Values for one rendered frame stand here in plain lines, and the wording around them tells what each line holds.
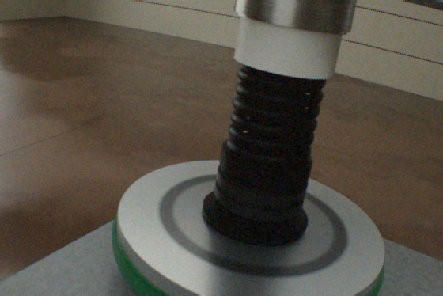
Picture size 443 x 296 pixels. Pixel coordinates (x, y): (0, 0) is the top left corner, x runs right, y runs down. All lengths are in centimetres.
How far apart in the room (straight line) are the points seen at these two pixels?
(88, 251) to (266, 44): 23
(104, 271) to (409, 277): 28
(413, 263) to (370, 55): 598
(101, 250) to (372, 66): 612
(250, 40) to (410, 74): 611
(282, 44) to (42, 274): 25
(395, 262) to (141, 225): 26
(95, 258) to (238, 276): 14
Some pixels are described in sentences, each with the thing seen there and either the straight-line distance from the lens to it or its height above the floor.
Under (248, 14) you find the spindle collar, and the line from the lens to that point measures 28.
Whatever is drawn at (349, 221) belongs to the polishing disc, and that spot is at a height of 88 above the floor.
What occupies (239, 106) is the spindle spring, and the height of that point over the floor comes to 98.
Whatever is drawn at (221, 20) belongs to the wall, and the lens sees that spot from 704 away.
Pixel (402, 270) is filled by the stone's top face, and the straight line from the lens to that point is 45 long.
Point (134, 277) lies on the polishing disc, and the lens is 29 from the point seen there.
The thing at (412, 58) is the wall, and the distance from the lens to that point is 635.
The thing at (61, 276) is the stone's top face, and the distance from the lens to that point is 36.
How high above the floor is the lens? 106
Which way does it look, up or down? 22 degrees down
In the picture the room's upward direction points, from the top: 9 degrees clockwise
